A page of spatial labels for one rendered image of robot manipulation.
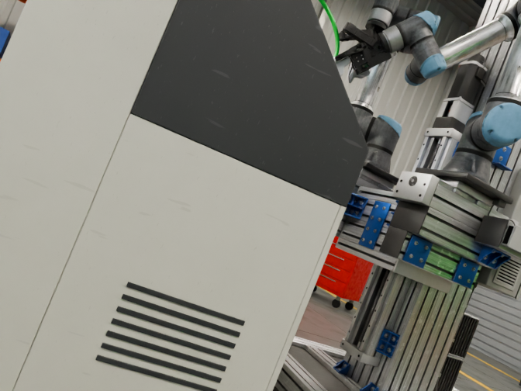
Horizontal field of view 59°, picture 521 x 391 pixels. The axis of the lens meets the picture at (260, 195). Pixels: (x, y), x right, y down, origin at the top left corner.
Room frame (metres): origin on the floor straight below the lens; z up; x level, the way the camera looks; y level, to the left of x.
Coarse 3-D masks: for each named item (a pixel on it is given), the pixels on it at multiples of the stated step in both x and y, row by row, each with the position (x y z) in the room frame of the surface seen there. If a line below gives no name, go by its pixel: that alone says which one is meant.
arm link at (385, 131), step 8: (376, 120) 1.93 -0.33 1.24; (384, 120) 1.92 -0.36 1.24; (392, 120) 1.91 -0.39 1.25; (368, 128) 1.93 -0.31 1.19; (376, 128) 1.92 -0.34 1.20; (384, 128) 1.91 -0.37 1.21; (392, 128) 1.91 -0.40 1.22; (400, 128) 1.92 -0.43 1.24; (368, 136) 1.94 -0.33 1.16; (376, 136) 1.92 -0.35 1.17; (384, 136) 1.91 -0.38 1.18; (392, 136) 1.91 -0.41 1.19; (384, 144) 1.91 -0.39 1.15; (392, 144) 1.92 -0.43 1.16; (392, 152) 1.94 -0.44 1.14
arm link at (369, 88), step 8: (392, 56) 1.97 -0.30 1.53; (384, 64) 1.95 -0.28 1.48; (376, 72) 1.95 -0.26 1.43; (384, 72) 1.96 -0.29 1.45; (368, 80) 1.96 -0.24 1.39; (376, 80) 1.95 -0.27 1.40; (360, 88) 1.98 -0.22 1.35; (368, 88) 1.95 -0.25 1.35; (376, 88) 1.96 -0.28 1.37; (360, 96) 1.96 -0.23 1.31; (368, 96) 1.95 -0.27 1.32; (376, 96) 1.98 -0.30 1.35; (352, 104) 1.96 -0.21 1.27; (360, 104) 1.94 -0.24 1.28; (368, 104) 1.96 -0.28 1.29; (360, 112) 1.94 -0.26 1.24; (368, 112) 1.95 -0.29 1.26; (360, 120) 1.94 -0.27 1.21; (368, 120) 1.93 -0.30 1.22
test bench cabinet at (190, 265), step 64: (128, 128) 1.05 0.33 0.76; (128, 192) 1.06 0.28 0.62; (192, 192) 1.09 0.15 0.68; (256, 192) 1.13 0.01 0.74; (128, 256) 1.07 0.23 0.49; (192, 256) 1.11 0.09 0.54; (256, 256) 1.15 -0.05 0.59; (320, 256) 1.19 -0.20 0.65; (64, 320) 1.05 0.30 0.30; (128, 320) 1.09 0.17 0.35; (192, 320) 1.12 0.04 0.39; (256, 320) 1.16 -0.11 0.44; (64, 384) 1.07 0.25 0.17; (128, 384) 1.10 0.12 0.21; (192, 384) 1.14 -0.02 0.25; (256, 384) 1.18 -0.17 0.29
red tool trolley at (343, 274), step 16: (336, 240) 5.55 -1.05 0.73; (336, 256) 5.49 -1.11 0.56; (352, 256) 5.38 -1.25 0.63; (320, 272) 5.58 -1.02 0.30; (336, 272) 5.45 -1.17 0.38; (352, 272) 5.34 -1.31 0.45; (368, 272) 5.64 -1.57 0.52; (336, 288) 5.40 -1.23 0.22; (352, 288) 5.45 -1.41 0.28; (336, 304) 5.40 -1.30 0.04; (352, 304) 5.65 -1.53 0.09
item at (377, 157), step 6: (372, 144) 1.92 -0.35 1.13; (372, 150) 1.92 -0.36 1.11; (378, 150) 1.91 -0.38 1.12; (384, 150) 1.91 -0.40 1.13; (372, 156) 1.91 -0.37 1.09; (378, 156) 1.90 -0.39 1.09; (384, 156) 1.90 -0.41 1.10; (390, 156) 1.93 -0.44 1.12; (372, 162) 1.89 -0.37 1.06; (378, 162) 1.89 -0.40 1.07; (384, 162) 1.90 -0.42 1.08; (390, 162) 1.95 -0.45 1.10; (384, 168) 1.90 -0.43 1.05
